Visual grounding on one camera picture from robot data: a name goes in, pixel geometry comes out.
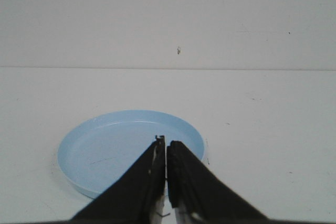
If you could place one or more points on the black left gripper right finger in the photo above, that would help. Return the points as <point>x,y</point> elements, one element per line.
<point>195,193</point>

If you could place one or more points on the light blue round plate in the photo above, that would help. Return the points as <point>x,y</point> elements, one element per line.
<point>96,153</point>

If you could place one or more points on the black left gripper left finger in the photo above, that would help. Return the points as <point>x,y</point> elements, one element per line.
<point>138,194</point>

